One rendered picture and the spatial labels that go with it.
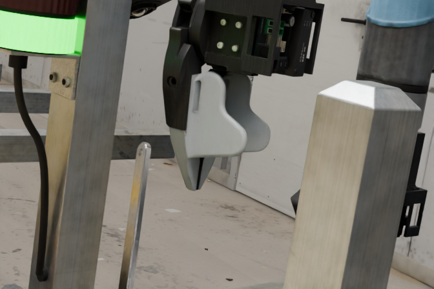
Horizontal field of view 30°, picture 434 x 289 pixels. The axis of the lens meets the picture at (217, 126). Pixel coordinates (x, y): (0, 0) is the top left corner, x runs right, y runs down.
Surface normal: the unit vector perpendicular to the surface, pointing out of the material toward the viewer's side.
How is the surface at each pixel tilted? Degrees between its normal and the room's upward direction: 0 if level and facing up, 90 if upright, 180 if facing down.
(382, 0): 88
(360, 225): 90
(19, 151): 90
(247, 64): 90
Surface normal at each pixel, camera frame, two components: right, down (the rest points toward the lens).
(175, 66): -0.51, 0.07
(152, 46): -0.80, -0.02
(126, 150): 0.62, 0.23
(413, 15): -0.03, 0.13
